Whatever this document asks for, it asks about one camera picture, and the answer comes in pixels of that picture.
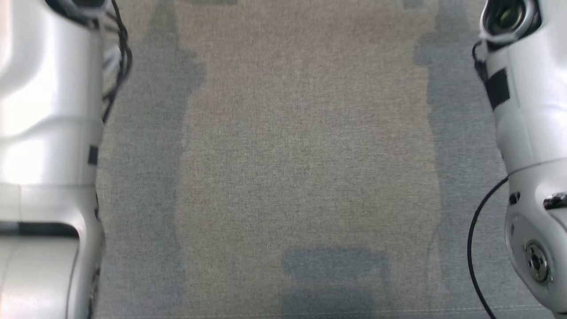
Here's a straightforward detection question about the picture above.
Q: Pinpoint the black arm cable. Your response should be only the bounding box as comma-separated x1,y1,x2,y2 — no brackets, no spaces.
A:
95,0,133,124
467,176,510,319

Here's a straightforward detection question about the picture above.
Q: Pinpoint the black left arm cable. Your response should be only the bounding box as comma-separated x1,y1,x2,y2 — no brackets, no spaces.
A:
95,0,133,124

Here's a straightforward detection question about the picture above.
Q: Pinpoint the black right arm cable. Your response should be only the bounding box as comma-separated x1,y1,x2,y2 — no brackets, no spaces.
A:
467,176,510,319

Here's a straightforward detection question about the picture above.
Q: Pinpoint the grey fabric sofa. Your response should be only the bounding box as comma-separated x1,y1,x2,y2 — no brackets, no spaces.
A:
89,0,559,319

